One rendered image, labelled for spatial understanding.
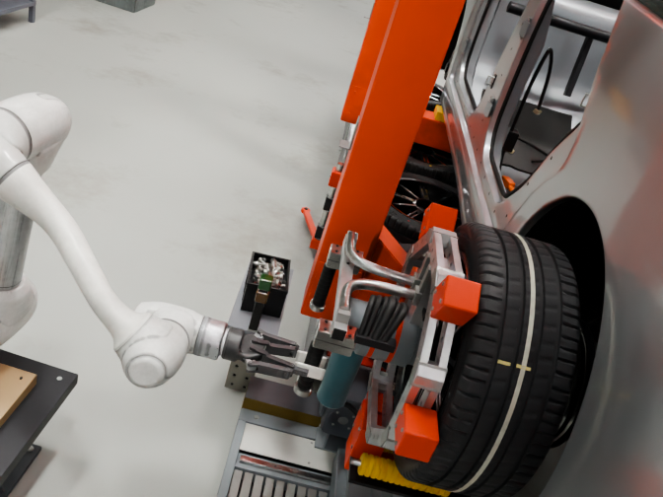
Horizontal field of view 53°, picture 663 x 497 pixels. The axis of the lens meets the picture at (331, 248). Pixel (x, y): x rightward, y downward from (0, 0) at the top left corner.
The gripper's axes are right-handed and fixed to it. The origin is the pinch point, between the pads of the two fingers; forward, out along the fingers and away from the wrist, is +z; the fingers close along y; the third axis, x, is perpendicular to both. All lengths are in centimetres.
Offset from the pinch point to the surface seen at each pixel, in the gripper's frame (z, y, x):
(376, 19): 1, -253, 29
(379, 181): 8, -60, 23
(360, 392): 23, -43, -42
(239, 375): -16, -73, -75
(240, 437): -10, -43, -75
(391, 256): 20, -61, -1
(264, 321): -12, -60, -38
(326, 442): 19, -47, -71
